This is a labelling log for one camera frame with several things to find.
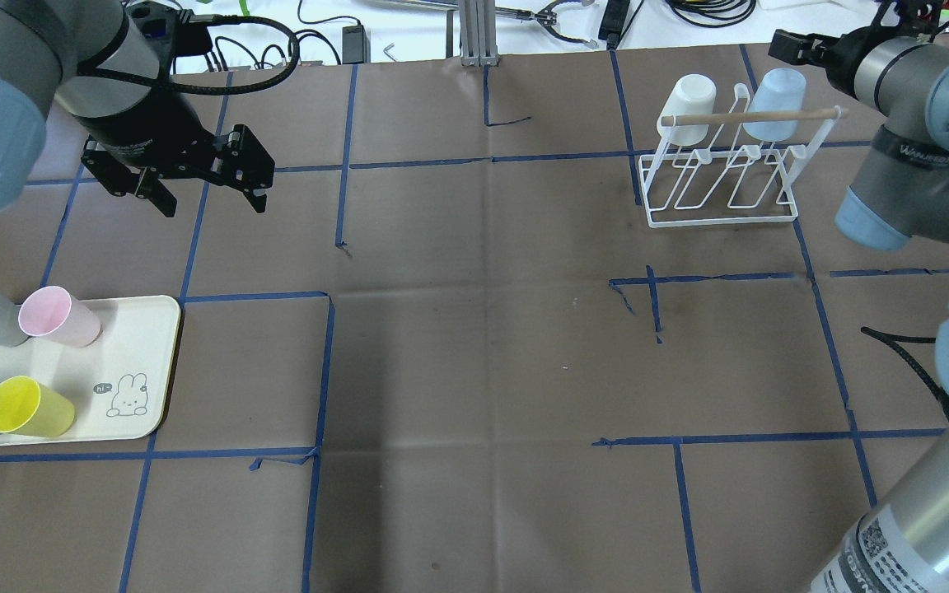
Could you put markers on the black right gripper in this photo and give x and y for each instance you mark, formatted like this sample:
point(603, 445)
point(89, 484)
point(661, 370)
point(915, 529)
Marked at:
point(839, 51)

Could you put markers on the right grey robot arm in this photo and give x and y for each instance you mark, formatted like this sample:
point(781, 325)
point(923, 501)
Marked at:
point(897, 65)

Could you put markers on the white plastic cup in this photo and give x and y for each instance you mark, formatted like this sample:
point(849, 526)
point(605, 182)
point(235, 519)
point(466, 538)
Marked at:
point(693, 94)

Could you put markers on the white wire cup rack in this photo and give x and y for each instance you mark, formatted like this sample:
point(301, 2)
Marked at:
point(731, 178)

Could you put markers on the yellow plastic cup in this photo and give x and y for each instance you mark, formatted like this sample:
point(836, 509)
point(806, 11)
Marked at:
point(31, 409)

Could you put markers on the light blue plastic cup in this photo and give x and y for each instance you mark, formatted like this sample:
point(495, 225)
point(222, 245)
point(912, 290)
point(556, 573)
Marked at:
point(781, 89)

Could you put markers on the pink plastic cup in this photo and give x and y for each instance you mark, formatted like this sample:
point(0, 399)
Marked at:
point(54, 314)

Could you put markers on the black power adapter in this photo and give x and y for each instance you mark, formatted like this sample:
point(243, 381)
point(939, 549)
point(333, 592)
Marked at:
point(355, 45)

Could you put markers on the cream rectangular tray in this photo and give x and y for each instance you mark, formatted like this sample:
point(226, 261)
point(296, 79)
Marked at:
point(119, 384)

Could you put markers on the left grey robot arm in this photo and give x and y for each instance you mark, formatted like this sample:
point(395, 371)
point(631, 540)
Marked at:
point(110, 69)

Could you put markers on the aluminium frame post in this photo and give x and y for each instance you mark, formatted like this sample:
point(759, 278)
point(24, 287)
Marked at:
point(478, 42)

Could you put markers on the metal tongs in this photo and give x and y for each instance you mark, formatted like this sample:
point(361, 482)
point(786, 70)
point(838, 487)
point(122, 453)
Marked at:
point(548, 18)

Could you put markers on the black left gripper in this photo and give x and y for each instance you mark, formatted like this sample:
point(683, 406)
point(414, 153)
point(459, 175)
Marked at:
point(147, 121)

